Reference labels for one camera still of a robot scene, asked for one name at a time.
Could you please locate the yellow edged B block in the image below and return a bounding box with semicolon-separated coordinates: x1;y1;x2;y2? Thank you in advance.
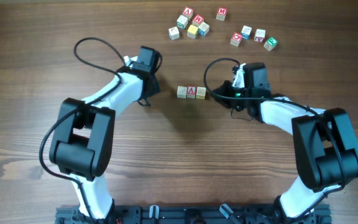
196;86;206;100

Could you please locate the red A letter block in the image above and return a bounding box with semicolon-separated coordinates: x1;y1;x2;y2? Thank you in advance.
186;86;197;98

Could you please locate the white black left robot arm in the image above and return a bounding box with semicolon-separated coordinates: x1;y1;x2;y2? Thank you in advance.
47;46;162;223

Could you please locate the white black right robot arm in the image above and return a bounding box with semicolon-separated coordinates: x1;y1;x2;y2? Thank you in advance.
209;62;358;223

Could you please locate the green edged picture block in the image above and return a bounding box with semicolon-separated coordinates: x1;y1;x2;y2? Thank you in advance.
177;15;188;29

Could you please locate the yellow wooden block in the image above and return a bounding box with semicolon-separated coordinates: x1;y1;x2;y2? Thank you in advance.
187;25;198;39

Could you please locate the green E letter block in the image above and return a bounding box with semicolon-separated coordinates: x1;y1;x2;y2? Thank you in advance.
264;37;278;51

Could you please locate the red V letter block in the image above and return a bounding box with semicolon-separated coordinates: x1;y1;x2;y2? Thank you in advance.
182;7;194;20

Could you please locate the red Q letter block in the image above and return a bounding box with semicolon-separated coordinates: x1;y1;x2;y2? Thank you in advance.
230;32;242;47

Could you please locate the blue edged picture block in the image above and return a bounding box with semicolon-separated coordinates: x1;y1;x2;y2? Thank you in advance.
198;22;210;36

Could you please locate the red W letter block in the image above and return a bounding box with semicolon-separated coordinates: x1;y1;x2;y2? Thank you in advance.
192;14;204;27

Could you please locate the red X letter block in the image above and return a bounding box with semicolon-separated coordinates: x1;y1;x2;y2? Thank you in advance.
254;29;266;42

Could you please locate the blue edged wooden block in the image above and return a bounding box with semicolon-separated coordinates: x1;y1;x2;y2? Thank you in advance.
241;26;252;40

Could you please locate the red M letter block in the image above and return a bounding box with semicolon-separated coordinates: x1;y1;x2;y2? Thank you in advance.
216;7;227;21

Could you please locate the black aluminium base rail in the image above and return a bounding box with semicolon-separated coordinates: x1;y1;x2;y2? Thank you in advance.
55;204;332;224

